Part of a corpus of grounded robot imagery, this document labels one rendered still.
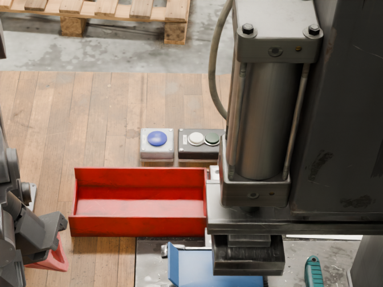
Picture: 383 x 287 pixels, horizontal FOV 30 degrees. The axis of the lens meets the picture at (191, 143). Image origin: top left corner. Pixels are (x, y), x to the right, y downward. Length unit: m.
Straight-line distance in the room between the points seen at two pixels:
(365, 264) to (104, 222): 0.46
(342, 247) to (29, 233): 0.59
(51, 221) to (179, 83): 0.62
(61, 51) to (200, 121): 1.68
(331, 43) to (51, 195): 0.79
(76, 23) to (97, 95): 1.59
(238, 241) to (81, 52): 2.19
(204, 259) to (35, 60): 2.04
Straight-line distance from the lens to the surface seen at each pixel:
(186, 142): 1.44
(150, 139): 1.43
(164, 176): 1.37
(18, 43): 3.21
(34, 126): 1.53
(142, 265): 1.29
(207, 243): 1.22
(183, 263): 1.19
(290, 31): 0.77
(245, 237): 1.02
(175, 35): 3.12
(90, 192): 1.39
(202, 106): 1.56
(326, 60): 0.76
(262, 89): 0.82
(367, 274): 1.21
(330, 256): 1.34
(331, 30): 0.74
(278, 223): 1.00
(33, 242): 1.06
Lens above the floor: 1.97
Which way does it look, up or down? 47 degrees down
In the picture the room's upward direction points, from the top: 3 degrees clockwise
